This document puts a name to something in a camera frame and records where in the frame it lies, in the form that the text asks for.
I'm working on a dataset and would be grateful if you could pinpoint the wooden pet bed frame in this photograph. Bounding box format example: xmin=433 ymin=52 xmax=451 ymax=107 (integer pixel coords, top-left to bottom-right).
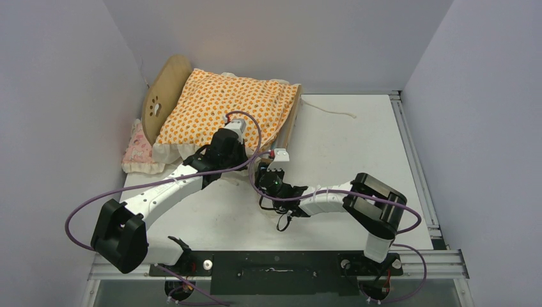
xmin=141 ymin=55 xmax=302 ymax=157

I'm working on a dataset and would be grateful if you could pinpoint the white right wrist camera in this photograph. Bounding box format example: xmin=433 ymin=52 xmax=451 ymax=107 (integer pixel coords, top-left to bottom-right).
xmin=273 ymin=148 xmax=290 ymax=163

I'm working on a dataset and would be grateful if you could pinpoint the orange patterned bed cushion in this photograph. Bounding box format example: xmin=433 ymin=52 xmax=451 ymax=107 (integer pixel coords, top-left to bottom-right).
xmin=152 ymin=69 xmax=301 ymax=164

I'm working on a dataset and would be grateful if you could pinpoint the pink frilled small pillow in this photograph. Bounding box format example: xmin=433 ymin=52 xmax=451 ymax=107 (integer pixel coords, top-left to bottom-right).
xmin=121 ymin=119 xmax=165 ymax=175

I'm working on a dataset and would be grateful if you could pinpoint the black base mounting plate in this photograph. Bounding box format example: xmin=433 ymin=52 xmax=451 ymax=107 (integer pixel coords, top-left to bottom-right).
xmin=149 ymin=251 xmax=403 ymax=295

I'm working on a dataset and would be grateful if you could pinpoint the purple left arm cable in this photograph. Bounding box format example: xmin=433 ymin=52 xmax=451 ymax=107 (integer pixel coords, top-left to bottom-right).
xmin=65 ymin=110 xmax=263 ymax=307

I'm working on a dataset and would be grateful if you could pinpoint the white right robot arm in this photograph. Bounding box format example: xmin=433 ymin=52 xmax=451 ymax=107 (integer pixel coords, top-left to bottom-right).
xmin=255 ymin=162 xmax=407 ymax=274

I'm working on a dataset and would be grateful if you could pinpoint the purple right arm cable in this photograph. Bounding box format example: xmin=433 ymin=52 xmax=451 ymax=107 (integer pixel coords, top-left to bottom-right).
xmin=247 ymin=152 xmax=428 ymax=304

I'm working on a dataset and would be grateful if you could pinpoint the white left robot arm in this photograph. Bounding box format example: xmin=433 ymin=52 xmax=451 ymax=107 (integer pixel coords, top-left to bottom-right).
xmin=91 ymin=120 xmax=248 ymax=275

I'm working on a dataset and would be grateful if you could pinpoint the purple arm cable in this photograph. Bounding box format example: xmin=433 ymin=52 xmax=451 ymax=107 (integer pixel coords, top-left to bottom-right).
xmin=247 ymin=152 xmax=428 ymax=304
xmin=65 ymin=110 xmax=263 ymax=307

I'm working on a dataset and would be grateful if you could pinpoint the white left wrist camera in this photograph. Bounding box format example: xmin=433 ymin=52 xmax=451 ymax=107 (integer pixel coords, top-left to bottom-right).
xmin=223 ymin=116 xmax=247 ymax=138

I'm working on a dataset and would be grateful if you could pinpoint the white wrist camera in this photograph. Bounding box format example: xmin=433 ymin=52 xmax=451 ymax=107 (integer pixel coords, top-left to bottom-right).
xmin=223 ymin=116 xmax=247 ymax=138
xmin=273 ymin=148 xmax=290 ymax=163

